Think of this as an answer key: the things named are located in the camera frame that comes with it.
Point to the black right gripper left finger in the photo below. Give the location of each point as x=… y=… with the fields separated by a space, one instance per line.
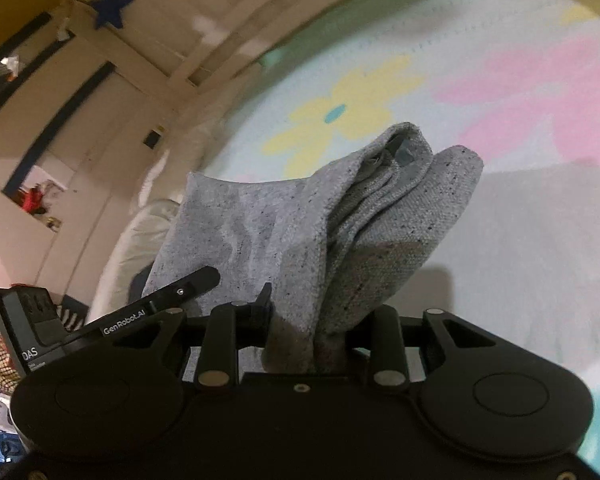
x=229 y=329

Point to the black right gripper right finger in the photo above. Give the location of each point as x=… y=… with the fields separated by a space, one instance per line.
x=382 y=337

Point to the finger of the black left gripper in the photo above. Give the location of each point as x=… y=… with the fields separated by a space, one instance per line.
x=173 y=295

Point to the grey pants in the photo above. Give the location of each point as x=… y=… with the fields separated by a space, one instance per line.
x=334 y=245

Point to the black folded garment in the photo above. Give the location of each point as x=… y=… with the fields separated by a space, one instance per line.
x=137 y=285

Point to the white pillow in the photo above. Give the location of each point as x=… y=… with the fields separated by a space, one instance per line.
x=135 y=251

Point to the red cloth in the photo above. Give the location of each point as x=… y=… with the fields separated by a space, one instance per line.
x=33 y=202

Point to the blue star decoration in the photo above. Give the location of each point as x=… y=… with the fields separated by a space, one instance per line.
x=109 y=12

